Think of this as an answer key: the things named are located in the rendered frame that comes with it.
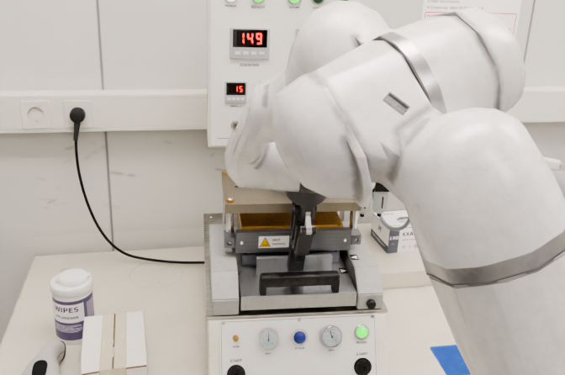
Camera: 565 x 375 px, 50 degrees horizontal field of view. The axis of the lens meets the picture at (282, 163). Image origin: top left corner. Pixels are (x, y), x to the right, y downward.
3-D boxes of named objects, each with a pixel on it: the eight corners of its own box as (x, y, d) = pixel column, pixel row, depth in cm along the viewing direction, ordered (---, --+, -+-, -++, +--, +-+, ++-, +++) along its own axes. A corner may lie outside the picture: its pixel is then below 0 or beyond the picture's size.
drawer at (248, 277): (232, 241, 141) (232, 210, 138) (324, 239, 144) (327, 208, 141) (240, 314, 113) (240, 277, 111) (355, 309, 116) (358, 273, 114)
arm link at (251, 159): (387, 44, 67) (347, 142, 97) (219, 27, 67) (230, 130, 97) (382, 136, 64) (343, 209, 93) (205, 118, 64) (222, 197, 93)
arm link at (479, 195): (615, 231, 41) (530, -23, 38) (397, 343, 38) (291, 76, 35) (467, 196, 59) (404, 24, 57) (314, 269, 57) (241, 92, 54)
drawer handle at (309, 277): (258, 290, 114) (259, 272, 113) (336, 287, 116) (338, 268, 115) (260, 296, 112) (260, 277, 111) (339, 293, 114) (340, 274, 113)
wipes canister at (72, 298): (58, 324, 138) (52, 266, 133) (97, 321, 140) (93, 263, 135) (52, 348, 130) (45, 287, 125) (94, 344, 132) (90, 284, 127)
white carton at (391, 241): (370, 234, 178) (372, 211, 175) (440, 228, 183) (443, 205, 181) (387, 254, 167) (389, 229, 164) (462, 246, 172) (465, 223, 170)
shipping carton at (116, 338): (87, 351, 130) (84, 314, 127) (149, 345, 133) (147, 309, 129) (77, 413, 113) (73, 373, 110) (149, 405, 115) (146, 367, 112)
